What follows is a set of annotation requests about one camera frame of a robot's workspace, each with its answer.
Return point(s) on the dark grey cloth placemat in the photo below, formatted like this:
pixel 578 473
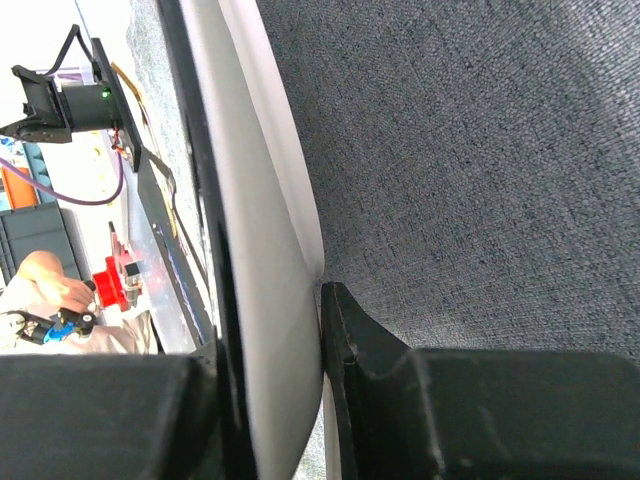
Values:
pixel 474 164

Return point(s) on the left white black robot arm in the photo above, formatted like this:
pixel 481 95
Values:
pixel 52 114

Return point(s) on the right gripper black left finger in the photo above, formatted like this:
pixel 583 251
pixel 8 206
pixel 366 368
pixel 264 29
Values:
pixel 164 416

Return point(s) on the blue black handheld controller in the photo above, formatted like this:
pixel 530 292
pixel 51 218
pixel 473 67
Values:
pixel 19 325

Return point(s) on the red teleoperation handle device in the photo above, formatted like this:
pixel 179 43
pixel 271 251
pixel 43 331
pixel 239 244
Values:
pixel 120 284

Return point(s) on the dark grey storage crate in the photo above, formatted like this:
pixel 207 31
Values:
pixel 28 229

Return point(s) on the white square plate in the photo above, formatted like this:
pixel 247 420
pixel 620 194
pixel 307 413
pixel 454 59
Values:
pixel 262 224

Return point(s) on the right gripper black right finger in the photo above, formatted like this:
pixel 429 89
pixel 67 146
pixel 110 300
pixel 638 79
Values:
pixel 421 413

